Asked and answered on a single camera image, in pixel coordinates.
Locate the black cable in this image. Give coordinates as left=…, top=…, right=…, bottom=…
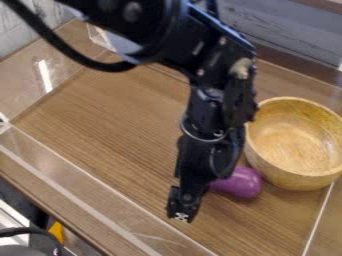
left=0, top=226, right=67, bottom=256

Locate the clear acrylic tray wall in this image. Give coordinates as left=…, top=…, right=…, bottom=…
left=0, top=113, right=217, bottom=256

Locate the purple toy eggplant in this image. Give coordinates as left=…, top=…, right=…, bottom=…
left=210, top=166, right=264, bottom=199

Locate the brown wooden bowl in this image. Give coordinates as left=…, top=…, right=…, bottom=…
left=245, top=97, right=342, bottom=191

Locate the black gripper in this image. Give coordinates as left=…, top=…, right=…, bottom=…
left=166, top=127, right=246, bottom=223

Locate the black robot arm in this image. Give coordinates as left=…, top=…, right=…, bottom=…
left=0, top=0, right=258, bottom=223

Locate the clear acrylic corner bracket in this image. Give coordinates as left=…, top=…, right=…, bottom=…
left=87, top=24, right=117, bottom=52

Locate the yellow label on device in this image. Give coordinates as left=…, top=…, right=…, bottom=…
left=49, top=221, right=66, bottom=243

